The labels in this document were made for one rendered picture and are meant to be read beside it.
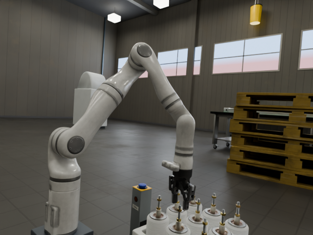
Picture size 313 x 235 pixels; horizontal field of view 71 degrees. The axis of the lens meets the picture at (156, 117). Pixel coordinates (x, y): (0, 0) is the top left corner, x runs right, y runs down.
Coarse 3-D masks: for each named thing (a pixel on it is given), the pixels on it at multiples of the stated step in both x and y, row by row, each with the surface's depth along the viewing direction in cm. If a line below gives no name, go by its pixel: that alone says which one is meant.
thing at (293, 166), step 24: (240, 96) 262; (264, 96) 265; (288, 96) 243; (312, 96) 226; (240, 120) 265; (264, 120) 250; (240, 144) 267; (264, 144) 287; (288, 144) 238; (240, 168) 268; (264, 168) 292; (288, 168) 235; (312, 168) 248
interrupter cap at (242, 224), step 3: (228, 219) 95; (231, 219) 96; (228, 222) 93; (231, 222) 93; (240, 222) 94; (243, 222) 94; (231, 225) 91; (234, 225) 91; (237, 225) 91; (240, 225) 91; (243, 225) 91
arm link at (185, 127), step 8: (184, 120) 80; (192, 120) 80; (176, 128) 82; (184, 128) 80; (192, 128) 80; (176, 136) 83; (184, 136) 81; (192, 136) 81; (176, 144) 84; (184, 144) 81; (192, 144) 83; (176, 152) 83; (184, 152) 82; (192, 152) 83
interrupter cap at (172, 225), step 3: (174, 222) 89; (171, 225) 87; (174, 225) 87; (183, 225) 88; (171, 228) 85; (174, 228) 85; (183, 228) 86; (186, 228) 86; (174, 231) 83; (177, 231) 83; (180, 231) 83; (183, 231) 83; (186, 231) 83
